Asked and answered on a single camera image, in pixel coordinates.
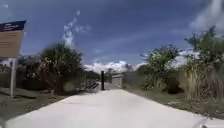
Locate wooden bridge railing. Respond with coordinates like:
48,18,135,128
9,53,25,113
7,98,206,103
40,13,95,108
111,73,125,90
84,77,101,92

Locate dark bollard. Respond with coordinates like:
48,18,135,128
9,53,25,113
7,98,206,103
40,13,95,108
100,70,106,91

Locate palm bushes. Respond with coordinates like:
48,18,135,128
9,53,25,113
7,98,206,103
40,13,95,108
15,42,88,95

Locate grass verge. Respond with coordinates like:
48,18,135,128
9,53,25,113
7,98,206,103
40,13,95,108
123,86,224,121
0,86,79,122

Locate bushes and small trees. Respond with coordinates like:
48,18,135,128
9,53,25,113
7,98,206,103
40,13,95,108
134,25,224,102

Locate brown and blue sign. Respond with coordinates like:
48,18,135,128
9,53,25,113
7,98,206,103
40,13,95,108
0,19,28,100

